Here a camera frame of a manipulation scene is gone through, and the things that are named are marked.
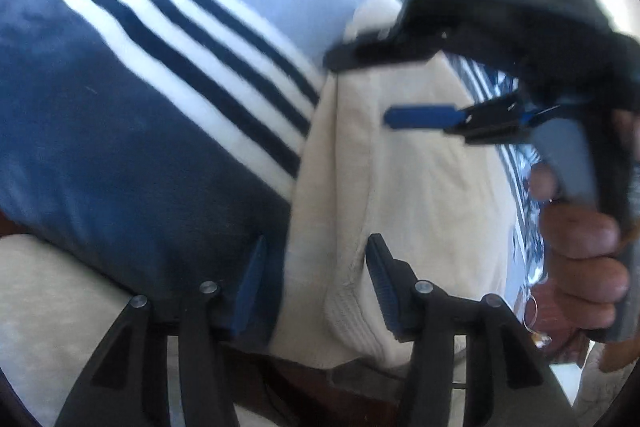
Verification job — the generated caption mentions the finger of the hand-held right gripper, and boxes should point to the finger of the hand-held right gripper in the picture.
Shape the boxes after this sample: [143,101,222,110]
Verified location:
[384,93,527,145]
[324,32,446,70]

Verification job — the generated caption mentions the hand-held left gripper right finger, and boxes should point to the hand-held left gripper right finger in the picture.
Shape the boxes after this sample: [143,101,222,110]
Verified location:
[365,233,581,427]

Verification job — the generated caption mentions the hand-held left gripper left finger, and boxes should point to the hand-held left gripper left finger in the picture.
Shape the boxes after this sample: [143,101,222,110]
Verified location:
[55,234,273,427]

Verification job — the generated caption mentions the cream knit sweater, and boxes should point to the cream knit sweater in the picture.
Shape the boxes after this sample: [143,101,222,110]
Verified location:
[272,2,527,370]

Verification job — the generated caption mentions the person's right hand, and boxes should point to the person's right hand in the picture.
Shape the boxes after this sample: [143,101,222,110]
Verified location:
[529,163,631,334]

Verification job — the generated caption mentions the blue striped bed blanket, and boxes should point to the blue striped bed blanket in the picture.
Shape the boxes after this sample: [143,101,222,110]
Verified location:
[0,0,548,323]

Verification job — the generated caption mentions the person's white quilted pants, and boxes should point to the person's white quilted pants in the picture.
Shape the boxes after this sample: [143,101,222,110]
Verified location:
[0,234,637,427]

